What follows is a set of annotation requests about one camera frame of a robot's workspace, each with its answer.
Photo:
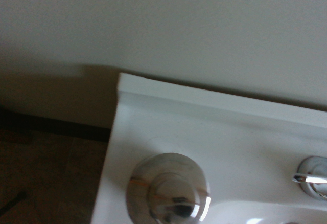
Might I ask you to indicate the white bathroom vanity with sink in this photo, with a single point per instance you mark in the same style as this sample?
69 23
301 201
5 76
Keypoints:
217 137

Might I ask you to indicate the dark sanitizer dispenser chrome pump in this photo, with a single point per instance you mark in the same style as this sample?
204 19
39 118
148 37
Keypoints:
168 190

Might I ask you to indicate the chrome sink faucet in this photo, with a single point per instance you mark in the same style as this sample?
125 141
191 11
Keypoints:
313 180

